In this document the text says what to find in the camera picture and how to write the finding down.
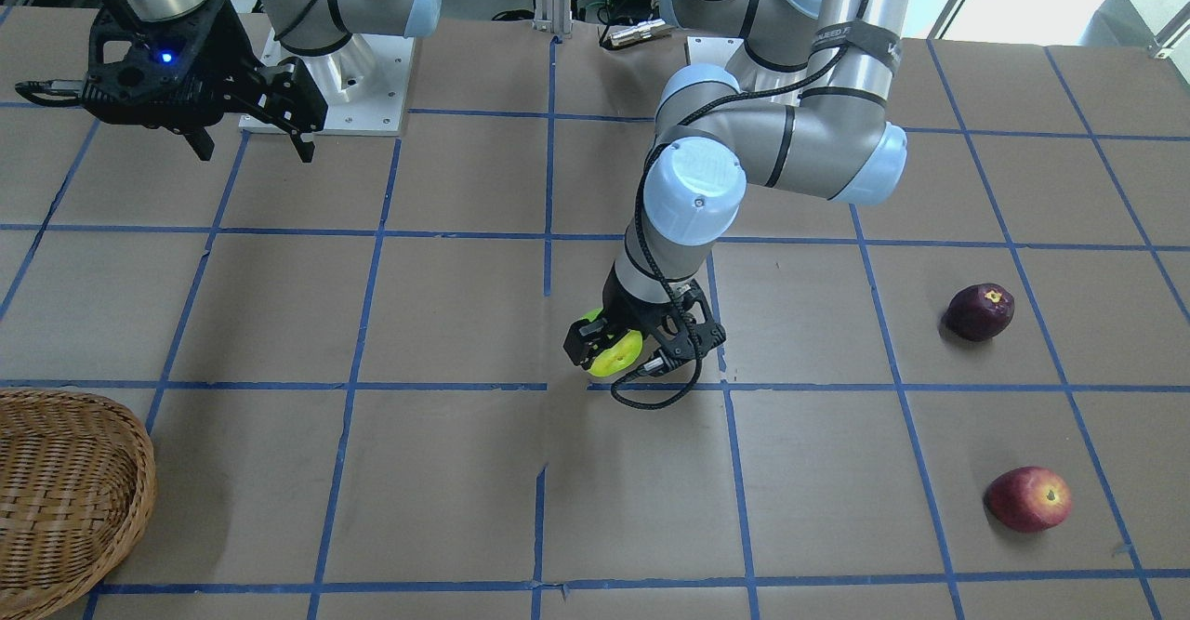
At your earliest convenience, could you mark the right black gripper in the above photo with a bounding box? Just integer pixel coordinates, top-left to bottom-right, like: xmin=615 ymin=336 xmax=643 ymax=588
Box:
xmin=82 ymin=0 xmax=328 ymax=164

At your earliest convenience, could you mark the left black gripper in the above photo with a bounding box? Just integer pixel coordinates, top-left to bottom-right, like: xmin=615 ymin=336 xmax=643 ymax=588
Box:
xmin=562 ymin=273 xmax=726 ymax=376

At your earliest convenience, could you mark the green apple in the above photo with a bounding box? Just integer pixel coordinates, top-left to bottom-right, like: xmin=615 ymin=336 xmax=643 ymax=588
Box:
xmin=580 ymin=328 xmax=643 ymax=377

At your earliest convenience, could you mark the dark purple apple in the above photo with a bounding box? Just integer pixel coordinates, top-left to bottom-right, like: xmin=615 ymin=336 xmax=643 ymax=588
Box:
xmin=941 ymin=283 xmax=1015 ymax=342

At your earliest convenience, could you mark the red yellow apple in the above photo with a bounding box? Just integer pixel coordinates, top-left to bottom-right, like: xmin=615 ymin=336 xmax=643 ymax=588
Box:
xmin=985 ymin=465 xmax=1075 ymax=533

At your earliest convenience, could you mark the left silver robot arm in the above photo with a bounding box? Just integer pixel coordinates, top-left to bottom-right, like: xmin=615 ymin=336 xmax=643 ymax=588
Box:
xmin=562 ymin=0 xmax=909 ymax=376

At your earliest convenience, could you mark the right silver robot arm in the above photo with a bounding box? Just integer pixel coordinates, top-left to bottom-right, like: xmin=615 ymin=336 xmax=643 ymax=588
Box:
xmin=15 ymin=0 xmax=441 ymax=163

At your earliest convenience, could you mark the woven wicker basket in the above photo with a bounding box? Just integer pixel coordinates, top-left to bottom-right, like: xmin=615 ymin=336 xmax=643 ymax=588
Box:
xmin=1 ymin=388 xmax=157 ymax=619

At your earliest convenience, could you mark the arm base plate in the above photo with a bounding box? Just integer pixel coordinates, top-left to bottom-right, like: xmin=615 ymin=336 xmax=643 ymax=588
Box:
xmin=684 ymin=36 xmax=810 ymax=105
xmin=305 ymin=35 xmax=419 ymax=137

